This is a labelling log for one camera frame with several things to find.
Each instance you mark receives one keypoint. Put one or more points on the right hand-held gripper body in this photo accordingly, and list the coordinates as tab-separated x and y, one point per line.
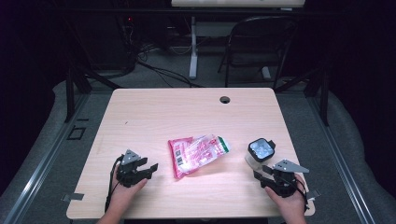
283	182

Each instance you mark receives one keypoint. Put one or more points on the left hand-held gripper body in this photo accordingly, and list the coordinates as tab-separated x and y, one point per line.
129	174

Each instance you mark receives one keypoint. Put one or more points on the clear jar with black lid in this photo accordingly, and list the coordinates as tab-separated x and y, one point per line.
261	150

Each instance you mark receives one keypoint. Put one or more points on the pink printed plastic bag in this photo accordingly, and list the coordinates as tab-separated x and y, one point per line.
196	154

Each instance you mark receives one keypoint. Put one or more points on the person's left hand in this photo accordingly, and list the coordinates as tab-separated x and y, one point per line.
123	196

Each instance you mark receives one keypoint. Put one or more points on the person's right hand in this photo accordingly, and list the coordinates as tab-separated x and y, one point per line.
292	205

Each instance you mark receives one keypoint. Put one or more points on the grey tape strip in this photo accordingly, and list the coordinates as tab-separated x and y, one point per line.
313	194
73	197

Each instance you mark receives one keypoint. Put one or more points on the black metal stand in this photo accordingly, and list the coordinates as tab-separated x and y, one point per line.
70	93
324	99

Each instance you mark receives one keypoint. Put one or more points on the white desk foot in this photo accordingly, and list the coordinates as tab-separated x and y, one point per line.
266	73

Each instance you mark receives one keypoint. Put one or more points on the black folding chair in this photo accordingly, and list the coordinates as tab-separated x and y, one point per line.
258	56

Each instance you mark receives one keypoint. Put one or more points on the white desk leg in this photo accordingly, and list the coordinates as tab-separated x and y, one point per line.
193	46

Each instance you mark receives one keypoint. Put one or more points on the white desk top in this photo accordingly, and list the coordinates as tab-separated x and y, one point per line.
236	3

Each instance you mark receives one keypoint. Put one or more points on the aluminium floor rail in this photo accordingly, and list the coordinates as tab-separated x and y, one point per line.
341	161
46	158

